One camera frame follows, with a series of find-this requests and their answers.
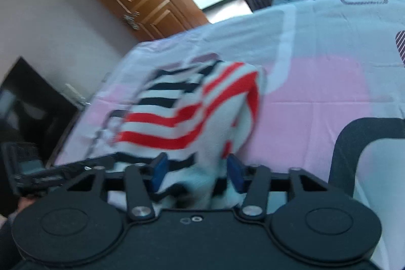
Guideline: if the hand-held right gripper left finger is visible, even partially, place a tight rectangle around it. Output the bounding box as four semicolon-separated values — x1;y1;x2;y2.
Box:
66;152;168;222

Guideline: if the patterned pink white bed sheet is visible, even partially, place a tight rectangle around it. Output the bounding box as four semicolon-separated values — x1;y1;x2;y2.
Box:
54;0;405;270

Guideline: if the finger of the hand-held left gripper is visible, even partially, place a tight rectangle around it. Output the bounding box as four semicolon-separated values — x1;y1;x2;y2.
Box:
46;155;117;177

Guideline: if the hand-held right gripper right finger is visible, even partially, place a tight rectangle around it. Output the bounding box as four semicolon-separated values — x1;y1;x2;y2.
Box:
227;153;330;222

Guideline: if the metal door handle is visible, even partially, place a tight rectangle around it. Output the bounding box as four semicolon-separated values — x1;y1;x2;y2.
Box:
122;12;142;31

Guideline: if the striped knit sweater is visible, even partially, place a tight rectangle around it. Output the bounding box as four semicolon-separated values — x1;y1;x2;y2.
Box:
109;59;265;210

